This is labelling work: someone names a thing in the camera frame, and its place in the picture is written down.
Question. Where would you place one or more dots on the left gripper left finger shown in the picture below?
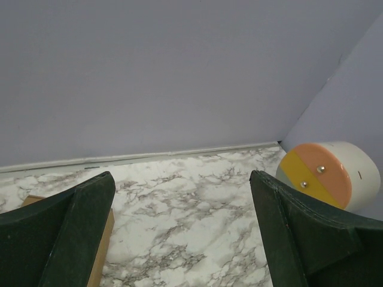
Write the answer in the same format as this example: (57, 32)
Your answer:
(18, 223)

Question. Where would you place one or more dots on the cardboard box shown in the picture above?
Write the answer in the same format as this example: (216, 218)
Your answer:
(69, 240)

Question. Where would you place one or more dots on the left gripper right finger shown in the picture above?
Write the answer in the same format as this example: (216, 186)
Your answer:
(310, 243)

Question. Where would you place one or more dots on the white cylinder container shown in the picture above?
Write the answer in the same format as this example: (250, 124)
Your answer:
(337, 173)

